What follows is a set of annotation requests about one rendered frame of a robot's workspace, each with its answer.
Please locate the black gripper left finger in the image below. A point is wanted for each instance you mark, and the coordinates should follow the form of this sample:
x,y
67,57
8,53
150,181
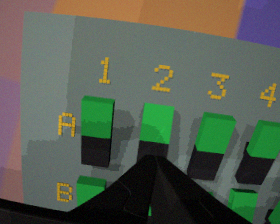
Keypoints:
x,y
126,201

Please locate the grey switch panel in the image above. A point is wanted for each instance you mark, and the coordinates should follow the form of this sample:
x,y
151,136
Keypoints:
x,y
97,94

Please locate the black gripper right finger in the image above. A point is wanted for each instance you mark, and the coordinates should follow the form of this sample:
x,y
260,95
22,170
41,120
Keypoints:
x,y
176,199

